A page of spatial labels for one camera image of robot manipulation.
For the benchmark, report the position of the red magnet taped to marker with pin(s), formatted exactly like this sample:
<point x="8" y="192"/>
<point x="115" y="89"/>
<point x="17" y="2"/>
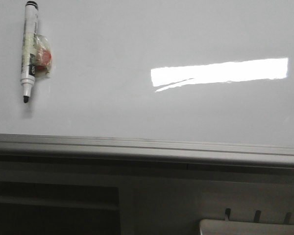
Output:
<point x="43" y="57"/>

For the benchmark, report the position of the white black whiteboard marker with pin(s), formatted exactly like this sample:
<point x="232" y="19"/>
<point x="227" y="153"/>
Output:
<point x="29" y="49"/>

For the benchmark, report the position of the white whiteboard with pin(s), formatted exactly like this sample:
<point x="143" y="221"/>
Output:
<point x="188" y="70"/>

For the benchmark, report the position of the white tray with hooks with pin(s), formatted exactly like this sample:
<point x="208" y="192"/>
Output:
<point x="228" y="227"/>

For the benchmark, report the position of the grey aluminium whiteboard frame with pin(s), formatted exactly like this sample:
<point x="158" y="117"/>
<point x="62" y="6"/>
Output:
<point x="148" y="150"/>

